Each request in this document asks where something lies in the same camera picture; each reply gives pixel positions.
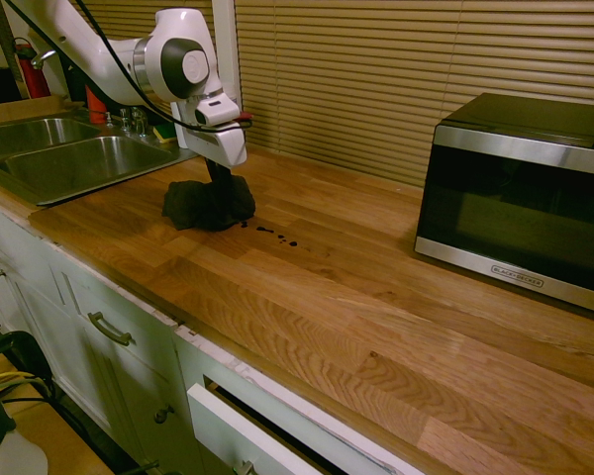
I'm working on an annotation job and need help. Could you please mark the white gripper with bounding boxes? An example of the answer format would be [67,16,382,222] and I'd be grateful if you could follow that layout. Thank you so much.
[170,99,249,190]

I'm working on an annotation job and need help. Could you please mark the dark cloth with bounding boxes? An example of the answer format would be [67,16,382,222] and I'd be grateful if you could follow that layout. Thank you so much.
[160,177,257,235]

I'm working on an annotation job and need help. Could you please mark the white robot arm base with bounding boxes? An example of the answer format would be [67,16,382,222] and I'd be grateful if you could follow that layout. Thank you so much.
[0,382,50,475]

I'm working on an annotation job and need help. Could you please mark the dark liquid spill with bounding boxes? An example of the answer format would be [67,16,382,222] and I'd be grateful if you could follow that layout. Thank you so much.
[240,220,315,253]

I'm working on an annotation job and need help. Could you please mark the yellow green sponge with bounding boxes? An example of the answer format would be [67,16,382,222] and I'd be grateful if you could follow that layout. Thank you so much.
[150,123,178,146]

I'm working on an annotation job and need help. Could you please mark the orange-red bottle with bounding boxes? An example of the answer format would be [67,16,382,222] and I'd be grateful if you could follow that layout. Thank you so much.
[83,84,108,126]

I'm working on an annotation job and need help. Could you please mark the stainless steel double sink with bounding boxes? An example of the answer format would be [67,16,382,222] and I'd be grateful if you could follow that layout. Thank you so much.
[0,117,200,207]

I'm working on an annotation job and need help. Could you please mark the wide beige window blinds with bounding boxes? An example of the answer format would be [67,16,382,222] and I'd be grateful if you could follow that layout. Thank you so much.
[234,0,594,189]

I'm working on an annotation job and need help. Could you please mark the white kitchen cabinet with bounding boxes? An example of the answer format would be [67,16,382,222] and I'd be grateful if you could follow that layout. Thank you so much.
[0,191,427,475]

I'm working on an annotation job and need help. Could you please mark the red fire extinguisher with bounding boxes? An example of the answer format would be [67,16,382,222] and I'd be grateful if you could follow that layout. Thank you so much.
[11,38,52,101]

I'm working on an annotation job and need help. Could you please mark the chrome faucet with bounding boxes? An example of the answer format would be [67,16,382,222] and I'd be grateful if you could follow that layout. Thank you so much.
[29,48,149,139]

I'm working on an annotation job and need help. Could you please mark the white open drawer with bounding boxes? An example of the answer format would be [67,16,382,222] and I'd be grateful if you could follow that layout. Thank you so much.
[186,381,338,475]

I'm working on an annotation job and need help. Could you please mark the black and silver microwave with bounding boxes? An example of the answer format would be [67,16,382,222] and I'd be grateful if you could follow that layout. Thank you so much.
[414,92,594,318]

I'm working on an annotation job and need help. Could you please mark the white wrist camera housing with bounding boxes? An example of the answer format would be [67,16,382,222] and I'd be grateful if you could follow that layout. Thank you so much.
[194,95,243,130]

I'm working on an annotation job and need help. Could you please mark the metal cabinet bar handle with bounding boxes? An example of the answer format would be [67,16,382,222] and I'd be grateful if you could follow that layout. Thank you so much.
[87,311,134,347]

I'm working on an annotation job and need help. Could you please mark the black metal cart frame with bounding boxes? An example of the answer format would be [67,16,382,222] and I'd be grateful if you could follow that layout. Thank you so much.
[0,330,56,403]

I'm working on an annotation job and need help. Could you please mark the yellow cables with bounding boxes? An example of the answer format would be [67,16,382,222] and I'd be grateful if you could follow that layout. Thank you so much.
[0,371,49,393]

